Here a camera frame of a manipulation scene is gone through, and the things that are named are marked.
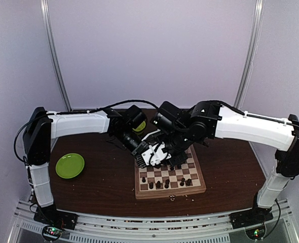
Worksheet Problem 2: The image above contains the aluminium front rail frame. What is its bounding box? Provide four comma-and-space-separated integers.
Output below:
6, 200, 299, 242

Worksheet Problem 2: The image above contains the wooden chess board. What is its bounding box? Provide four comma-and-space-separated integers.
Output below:
134, 146, 206, 199

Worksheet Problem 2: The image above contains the left aluminium corner post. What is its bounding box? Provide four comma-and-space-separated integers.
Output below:
40, 0, 72, 111

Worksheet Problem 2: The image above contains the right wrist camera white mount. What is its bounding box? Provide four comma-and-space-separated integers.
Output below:
141, 142, 172, 167

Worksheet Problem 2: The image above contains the green plate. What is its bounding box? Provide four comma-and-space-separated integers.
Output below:
55, 153, 85, 179

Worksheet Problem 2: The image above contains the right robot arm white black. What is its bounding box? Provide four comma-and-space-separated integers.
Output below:
145, 100, 299, 224

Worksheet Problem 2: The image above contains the right aluminium corner post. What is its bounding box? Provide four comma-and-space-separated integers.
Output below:
234, 0, 265, 108

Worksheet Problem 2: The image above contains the green bowl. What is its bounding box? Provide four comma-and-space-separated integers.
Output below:
132, 121, 146, 133

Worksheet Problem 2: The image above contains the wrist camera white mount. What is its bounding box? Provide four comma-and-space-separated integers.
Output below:
141, 142, 172, 167
141, 129, 163, 143

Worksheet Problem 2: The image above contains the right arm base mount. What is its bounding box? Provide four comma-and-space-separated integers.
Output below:
230, 210, 274, 241

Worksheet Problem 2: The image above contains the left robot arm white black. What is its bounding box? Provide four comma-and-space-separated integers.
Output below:
22, 105, 147, 225

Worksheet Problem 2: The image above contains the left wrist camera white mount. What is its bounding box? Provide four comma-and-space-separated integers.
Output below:
141, 129, 163, 143

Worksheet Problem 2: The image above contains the aluminium corner post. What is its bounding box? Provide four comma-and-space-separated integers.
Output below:
40, 0, 72, 111
234, 0, 265, 108

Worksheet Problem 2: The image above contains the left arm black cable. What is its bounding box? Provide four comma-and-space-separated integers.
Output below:
14, 99, 159, 165

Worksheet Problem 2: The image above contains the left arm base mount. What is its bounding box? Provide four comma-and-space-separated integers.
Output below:
33, 211, 78, 242

